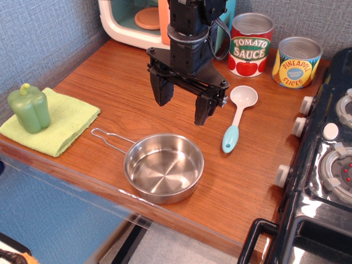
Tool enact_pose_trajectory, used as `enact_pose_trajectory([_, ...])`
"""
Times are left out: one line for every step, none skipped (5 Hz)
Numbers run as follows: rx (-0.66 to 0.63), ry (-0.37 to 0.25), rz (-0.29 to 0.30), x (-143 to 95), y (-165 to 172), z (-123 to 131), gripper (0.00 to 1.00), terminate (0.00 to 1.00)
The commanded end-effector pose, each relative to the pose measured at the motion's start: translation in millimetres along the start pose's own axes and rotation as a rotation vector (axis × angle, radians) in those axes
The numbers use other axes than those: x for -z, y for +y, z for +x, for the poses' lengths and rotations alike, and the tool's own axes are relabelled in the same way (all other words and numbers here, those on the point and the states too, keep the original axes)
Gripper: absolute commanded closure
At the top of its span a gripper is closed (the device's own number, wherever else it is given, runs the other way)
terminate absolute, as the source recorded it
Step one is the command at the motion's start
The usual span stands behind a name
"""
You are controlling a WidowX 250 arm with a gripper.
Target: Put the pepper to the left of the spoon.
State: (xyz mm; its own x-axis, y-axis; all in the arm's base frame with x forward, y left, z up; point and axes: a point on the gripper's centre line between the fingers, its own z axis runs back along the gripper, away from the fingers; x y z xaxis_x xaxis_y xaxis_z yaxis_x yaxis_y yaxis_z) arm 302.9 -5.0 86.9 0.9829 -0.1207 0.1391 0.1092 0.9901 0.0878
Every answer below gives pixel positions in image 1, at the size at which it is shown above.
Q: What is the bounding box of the white stove knob middle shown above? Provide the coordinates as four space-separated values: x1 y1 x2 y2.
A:
291 117 306 138

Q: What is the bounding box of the green toy bell pepper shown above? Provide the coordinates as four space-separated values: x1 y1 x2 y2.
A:
8 83 51 134

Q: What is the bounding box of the green folded cloth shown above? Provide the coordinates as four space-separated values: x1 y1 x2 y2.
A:
1 87 100 157

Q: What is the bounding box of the white round stove button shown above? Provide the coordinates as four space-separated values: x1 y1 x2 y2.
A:
322 123 339 141

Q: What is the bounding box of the white stove knob top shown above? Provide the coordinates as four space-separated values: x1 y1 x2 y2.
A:
300 96 314 116

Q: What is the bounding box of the pineapple slices can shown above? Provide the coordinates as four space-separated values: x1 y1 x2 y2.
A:
272 36 323 89

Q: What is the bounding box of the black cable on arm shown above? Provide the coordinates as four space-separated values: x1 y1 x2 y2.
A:
207 18 232 61

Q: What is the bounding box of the black oven door handle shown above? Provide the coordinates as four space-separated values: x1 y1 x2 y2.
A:
238 218 279 264

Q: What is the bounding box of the black toy stove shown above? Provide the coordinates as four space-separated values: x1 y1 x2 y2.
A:
237 47 352 264

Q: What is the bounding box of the tomato sauce can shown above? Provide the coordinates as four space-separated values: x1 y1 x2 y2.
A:
228 13 274 77

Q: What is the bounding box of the orange plate in microwave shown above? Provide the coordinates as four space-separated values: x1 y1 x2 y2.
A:
134 7 160 30

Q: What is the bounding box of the white toy microwave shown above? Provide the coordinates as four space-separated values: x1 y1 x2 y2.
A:
98 0 237 54

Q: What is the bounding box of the white spoon with blue handle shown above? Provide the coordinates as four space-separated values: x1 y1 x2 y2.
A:
222 85 258 153

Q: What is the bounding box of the stainless steel pan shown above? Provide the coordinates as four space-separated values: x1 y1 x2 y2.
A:
91 128 205 206

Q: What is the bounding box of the white stove knob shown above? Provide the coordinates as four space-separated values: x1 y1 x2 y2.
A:
291 117 306 138
274 164 290 188
300 96 314 116

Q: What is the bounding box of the white stove knob bottom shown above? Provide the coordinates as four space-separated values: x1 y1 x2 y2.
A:
274 164 290 188

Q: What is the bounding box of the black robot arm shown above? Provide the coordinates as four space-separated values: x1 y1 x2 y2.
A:
147 1 230 126

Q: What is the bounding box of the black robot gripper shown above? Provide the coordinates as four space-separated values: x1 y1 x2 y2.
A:
147 25 229 126

